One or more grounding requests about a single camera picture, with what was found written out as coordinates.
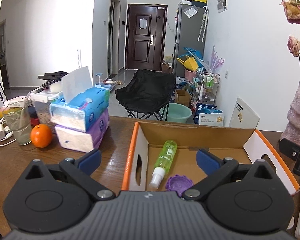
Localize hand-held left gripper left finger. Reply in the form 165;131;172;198
19;149;115;202

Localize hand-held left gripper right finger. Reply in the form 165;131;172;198
182;149;280;202

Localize red orange cardboard box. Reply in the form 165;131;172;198
121;121;300;197

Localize purple notched round lid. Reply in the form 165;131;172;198
165;174;193;197

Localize green spray bottle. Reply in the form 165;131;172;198
148;140;178;190

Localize purple tissue pack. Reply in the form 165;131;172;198
54;108;110;153

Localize white blue package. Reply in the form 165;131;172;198
195;102;225;127

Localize green plastic basin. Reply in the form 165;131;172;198
165;102;193;123

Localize blue tissue pack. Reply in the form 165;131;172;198
49;66;110;132

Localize orange fruit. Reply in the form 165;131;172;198
30;124;53;148

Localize white leaning board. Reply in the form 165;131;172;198
229;96;260;130

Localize open brown cardboard box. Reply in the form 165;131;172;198
174;89;192;108

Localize clear plastic food container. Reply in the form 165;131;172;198
30;90;65;125

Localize clear drinking glass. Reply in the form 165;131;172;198
2;102;32;146

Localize blue pet bowl tray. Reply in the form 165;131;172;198
95;73;114;90

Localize metal rack with bottles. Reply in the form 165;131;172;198
194;71;220;105

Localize white bowl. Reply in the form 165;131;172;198
49;81;63;93

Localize clear drinking straw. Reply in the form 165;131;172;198
19;92;32;130

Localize pink bucket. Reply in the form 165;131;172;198
184;69;198;82

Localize black folding chair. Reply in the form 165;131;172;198
114;69;177;120

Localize black tool with red trim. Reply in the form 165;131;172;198
31;71;68;93

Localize white pink flat box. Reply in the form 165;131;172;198
0;96;32;108

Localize yellow hangers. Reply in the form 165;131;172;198
176;57;198;72

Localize purple hangers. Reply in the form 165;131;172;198
206;44;225;72

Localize blue hangers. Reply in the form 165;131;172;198
182;47;204;63

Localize dark brown door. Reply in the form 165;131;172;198
125;4;168;71

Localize grey refrigerator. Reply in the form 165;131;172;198
174;2;208;77

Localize clear folded umbrella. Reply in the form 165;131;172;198
197;5;209;42

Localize paper sheet in sleeve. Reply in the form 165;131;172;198
184;6;199;18

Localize dried rose bouquet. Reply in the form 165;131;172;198
280;0;300;83

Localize white charger with cable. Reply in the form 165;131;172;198
0;119;17;147

